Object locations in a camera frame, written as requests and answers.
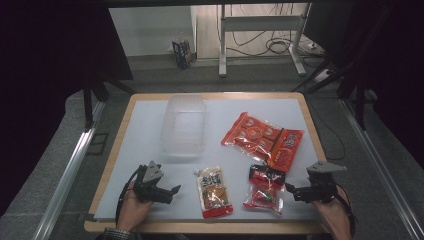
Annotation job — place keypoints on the black stand legs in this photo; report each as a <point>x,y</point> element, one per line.
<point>88,103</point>
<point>360,106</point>

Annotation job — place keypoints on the person's right hand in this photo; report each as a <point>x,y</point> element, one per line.
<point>331,215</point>

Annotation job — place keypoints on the black curtain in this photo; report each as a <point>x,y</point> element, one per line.
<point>393,66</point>
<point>50,50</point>

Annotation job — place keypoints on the clear plastic container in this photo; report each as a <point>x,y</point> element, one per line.
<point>183,125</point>

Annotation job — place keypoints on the white metal stand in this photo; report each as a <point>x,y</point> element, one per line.
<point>261,23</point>

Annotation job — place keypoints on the white table mat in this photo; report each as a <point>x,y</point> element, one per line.
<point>146,140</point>

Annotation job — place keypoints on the wooden table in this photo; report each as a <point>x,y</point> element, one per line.
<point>110,156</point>

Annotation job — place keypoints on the small red black snack packet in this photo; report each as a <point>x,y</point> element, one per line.
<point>265,190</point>

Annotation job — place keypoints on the dark floor frame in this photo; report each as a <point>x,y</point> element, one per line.
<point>97,143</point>

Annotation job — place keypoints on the large orange snack bag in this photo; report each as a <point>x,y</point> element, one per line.
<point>263,141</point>

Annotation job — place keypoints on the person's left hand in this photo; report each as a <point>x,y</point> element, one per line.
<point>133,210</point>

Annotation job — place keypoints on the aluminium rail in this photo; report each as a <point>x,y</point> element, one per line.
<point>376,156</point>
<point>66,173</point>

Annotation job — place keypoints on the white power strip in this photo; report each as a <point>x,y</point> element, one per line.
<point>321,75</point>

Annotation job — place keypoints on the white sauce pouch red bottom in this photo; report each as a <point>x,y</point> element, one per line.
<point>213,191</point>

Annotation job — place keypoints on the blue carton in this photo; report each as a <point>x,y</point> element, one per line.
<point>181,53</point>

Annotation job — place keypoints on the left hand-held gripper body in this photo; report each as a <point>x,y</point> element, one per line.
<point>150,186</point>

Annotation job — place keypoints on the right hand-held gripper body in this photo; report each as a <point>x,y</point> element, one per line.
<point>321,186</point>

